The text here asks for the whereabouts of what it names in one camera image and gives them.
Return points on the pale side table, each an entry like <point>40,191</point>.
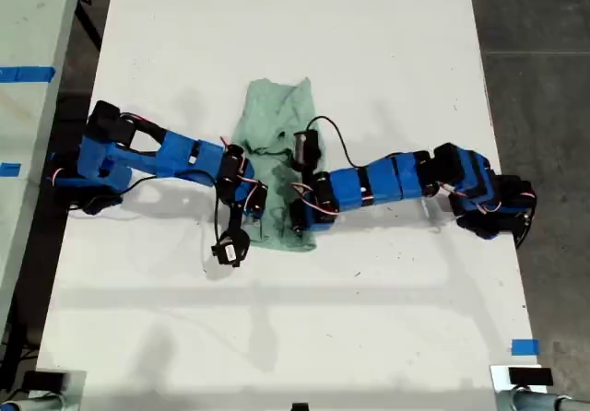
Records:
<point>27,24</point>

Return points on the short blue tape strip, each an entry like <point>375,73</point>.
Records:
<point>10,169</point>

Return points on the camera's black stalk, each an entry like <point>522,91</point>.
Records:
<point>236,217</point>

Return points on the black box on metal plate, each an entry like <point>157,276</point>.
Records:
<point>43,381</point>

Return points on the black box on white plate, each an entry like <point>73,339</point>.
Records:
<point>530,376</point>

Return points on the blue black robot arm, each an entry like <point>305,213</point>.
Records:
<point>180,157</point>
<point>378,183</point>

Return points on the gripper's black camera box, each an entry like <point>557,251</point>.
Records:
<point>305,148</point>
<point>230,250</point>

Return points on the long blue tape strip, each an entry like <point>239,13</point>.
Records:
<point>27,74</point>

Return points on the grey pipe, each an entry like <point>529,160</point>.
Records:
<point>32,404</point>
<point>530,402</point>

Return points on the shiny metal plate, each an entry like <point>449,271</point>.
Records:
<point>76,392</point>

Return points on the white plate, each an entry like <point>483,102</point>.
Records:
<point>499,376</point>

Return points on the square blue tape piece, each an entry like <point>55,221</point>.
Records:
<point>524,346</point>

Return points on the black stand leg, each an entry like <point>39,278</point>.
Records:
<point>90,24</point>

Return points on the pale green T-shirt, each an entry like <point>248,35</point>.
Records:
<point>272,107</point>

